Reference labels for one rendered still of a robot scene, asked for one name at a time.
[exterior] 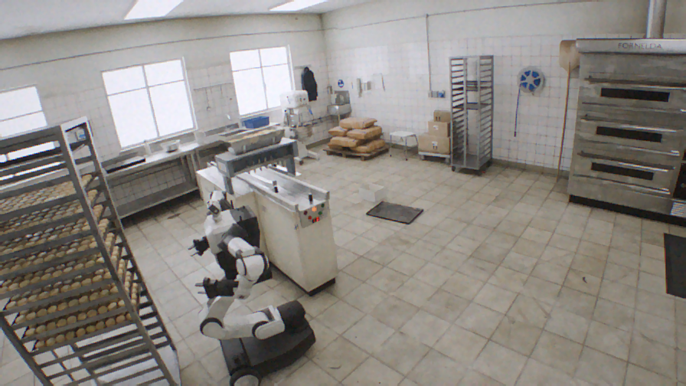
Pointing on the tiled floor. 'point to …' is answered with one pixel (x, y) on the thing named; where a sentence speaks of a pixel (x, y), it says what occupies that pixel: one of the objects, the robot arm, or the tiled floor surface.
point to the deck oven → (631, 128)
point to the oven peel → (573, 60)
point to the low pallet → (357, 152)
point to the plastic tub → (371, 192)
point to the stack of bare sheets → (395, 212)
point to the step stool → (404, 141)
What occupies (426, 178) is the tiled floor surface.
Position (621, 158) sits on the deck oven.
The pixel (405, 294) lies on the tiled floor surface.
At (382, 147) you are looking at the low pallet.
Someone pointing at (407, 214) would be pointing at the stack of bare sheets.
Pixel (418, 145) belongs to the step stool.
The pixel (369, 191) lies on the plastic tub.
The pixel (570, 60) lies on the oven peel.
